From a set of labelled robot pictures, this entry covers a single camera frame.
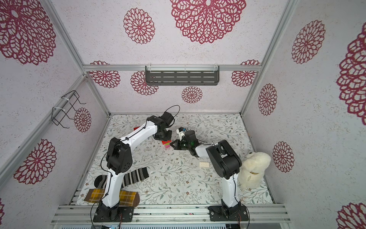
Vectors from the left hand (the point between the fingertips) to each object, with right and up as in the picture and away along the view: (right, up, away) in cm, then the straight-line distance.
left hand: (166, 139), depth 95 cm
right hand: (+2, -2, 0) cm, 3 cm away
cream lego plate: (+24, -15, -5) cm, 29 cm away
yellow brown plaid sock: (-20, -32, -16) cm, 41 cm away
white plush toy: (+46, -14, -22) cm, 53 cm away
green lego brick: (+1, -3, +1) cm, 4 cm away
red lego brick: (-2, -2, 0) cm, 3 cm away
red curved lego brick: (-26, +7, +15) cm, 31 cm away
